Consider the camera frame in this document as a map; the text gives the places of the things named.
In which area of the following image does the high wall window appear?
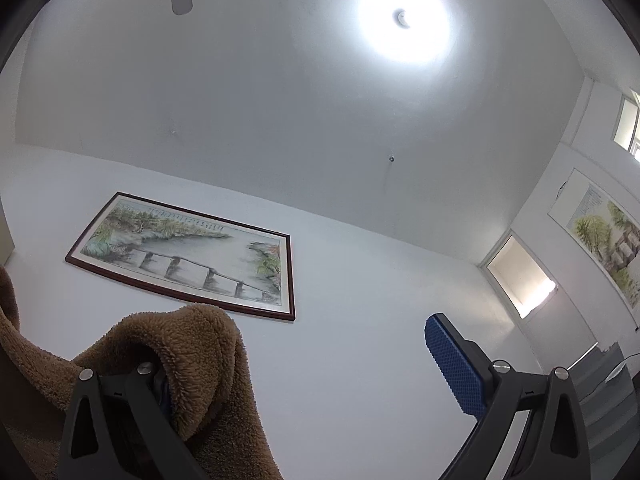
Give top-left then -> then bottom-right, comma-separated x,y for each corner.
612,91 -> 640,163

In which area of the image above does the brown fleece towel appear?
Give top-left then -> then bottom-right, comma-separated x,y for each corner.
0,265 -> 283,480

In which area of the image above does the framed landscape painting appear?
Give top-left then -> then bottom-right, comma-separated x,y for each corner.
65,191 -> 296,323

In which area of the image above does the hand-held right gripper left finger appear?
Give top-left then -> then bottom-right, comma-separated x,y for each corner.
59,361 -> 210,480

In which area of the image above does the unframed landscape wall painting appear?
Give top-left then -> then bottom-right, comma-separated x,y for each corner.
547,168 -> 640,306

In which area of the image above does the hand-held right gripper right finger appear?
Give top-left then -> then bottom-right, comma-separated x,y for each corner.
425,313 -> 593,480

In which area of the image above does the grey cabinet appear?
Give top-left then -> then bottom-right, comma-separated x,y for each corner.
567,341 -> 640,466

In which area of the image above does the white door with transom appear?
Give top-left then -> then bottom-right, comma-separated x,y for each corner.
479,230 -> 598,376

